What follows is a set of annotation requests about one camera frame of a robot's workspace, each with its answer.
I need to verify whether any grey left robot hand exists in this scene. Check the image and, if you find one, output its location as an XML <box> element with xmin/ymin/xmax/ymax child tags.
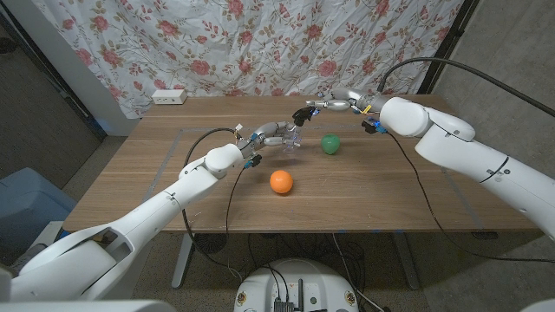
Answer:
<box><xmin>242</xmin><ymin>120</ymin><xmax>303</xmax><ymax>156</ymax></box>

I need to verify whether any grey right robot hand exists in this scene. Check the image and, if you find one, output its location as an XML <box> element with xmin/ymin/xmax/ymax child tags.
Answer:
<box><xmin>305</xmin><ymin>87</ymin><xmax>391</xmax><ymax>116</ymax></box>

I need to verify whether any clear spray bottle body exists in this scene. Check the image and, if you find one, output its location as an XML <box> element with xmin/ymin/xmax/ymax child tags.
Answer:
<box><xmin>281</xmin><ymin>125</ymin><xmax>304</xmax><ymax>153</ymax></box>

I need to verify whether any black spray nozzle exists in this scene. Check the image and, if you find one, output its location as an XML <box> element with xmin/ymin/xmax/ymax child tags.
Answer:
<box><xmin>291</xmin><ymin>106</ymin><xmax>317</xmax><ymax>127</ymax></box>

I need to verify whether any green ball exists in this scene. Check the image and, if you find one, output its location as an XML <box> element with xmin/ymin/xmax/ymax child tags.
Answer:
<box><xmin>320</xmin><ymin>133</ymin><xmax>342</xmax><ymax>156</ymax></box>

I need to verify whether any orange ball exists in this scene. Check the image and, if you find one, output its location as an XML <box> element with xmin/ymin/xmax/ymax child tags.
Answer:
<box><xmin>269</xmin><ymin>169</ymin><xmax>294</xmax><ymax>195</ymax></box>

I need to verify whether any floral rose print backdrop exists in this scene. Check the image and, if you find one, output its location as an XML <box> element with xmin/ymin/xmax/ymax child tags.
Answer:
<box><xmin>32</xmin><ymin>0</ymin><xmax>465</xmax><ymax>120</ymax></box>

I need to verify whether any white power strip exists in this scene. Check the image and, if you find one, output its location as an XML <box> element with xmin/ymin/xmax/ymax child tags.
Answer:
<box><xmin>151</xmin><ymin>88</ymin><xmax>188</xmax><ymax>106</ymax></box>

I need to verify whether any black backdrop stand pole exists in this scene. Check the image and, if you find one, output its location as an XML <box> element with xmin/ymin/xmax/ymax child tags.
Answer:
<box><xmin>416</xmin><ymin>0</ymin><xmax>480</xmax><ymax>95</ymax></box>

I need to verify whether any black round floor object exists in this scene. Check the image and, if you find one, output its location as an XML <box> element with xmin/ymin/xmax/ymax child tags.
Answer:
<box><xmin>193</xmin><ymin>233</ymin><xmax>230</xmax><ymax>255</ymax></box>

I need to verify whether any white table leg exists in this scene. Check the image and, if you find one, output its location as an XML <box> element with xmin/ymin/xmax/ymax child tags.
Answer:
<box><xmin>171</xmin><ymin>232</ymin><xmax>196</xmax><ymax>290</ymax></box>
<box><xmin>392</xmin><ymin>232</ymin><xmax>421</xmax><ymax>290</ymax></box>

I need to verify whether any white robot torso base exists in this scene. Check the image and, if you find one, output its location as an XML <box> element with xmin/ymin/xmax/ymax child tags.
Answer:
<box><xmin>233</xmin><ymin>258</ymin><xmax>360</xmax><ymax>312</ymax></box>

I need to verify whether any white room pillar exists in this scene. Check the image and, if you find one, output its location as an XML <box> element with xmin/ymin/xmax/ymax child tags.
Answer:
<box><xmin>3</xmin><ymin>0</ymin><xmax>140</xmax><ymax>137</ymax></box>

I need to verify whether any blue grey storage bin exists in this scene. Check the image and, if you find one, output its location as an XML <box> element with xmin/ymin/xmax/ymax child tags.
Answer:
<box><xmin>0</xmin><ymin>167</ymin><xmax>78</xmax><ymax>261</ymax></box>

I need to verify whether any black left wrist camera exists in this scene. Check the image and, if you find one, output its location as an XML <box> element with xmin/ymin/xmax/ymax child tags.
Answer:
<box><xmin>242</xmin><ymin>153</ymin><xmax>264</xmax><ymax>170</ymax></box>

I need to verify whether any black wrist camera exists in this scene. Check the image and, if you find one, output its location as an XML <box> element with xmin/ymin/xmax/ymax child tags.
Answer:
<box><xmin>242</xmin><ymin>153</ymin><xmax>264</xmax><ymax>170</ymax></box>
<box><xmin>362</xmin><ymin>119</ymin><xmax>389</xmax><ymax>135</ymax></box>

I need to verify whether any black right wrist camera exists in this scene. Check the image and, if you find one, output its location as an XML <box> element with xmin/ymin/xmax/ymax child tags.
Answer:
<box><xmin>362</xmin><ymin>119</ymin><xmax>389</xmax><ymax>135</ymax></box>

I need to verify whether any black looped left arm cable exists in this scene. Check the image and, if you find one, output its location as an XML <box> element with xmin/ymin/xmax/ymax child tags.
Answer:
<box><xmin>180</xmin><ymin>127</ymin><xmax>244</xmax><ymax>283</ymax></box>

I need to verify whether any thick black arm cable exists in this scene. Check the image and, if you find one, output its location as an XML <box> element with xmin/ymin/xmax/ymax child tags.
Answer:
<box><xmin>376</xmin><ymin>56</ymin><xmax>555</xmax><ymax>118</ymax></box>

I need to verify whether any thin black left wrist cable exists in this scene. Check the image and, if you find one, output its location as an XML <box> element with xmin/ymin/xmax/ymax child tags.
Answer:
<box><xmin>224</xmin><ymin>166</ymin><xmax>245</xmax><ymax>265</ymax></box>

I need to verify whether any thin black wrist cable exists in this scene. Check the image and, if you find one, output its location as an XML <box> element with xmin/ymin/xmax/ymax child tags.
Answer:
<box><xmin>224</xmin><ymin>166</ymin><xmax>245</xmax><ymax>265</ymax></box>
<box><xmin>387</xmin><ymin>132</ymin><xmax>555</xmax><ymax>264</ymax></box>

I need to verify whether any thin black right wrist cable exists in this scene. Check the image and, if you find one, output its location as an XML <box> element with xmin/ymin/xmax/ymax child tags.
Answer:
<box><xmin>387</xmin><ymin>132</ymin><xmax>555</xmax><ymax>264</ymax></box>

